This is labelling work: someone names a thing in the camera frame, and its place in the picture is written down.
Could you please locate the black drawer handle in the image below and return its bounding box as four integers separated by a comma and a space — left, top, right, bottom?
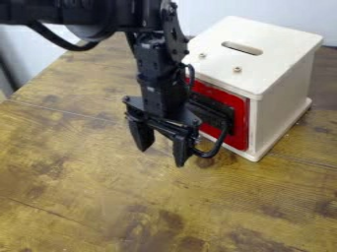
187, 92, 235, 158

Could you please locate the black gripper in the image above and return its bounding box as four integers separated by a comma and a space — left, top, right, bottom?
124, 33, 202, 167

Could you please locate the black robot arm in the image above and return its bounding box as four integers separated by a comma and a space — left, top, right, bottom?
0, 0, 202, 166

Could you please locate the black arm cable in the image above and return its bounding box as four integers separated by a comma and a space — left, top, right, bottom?
26, 20, 101, 52

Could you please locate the red drawer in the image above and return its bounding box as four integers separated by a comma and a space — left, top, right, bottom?
188, 80, 250, 151

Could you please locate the white wooden box cabinet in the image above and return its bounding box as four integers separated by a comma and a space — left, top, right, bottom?
184, 16, 322, 161

